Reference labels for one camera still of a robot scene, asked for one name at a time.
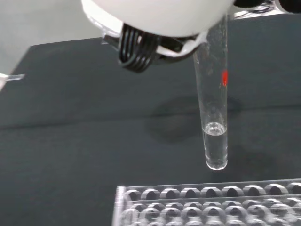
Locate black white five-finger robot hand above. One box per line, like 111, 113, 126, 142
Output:
80, 0, 236, 74

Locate clear plastic test tube rack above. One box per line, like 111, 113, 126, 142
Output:
112, 178, 301, 226

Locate black bench cloth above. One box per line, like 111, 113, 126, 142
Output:
0, 13, 301, 226

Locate clear tape strip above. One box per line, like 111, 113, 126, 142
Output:
6, 74, 25, 82

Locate black cable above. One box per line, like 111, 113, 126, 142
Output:
236, 3, 282, 16

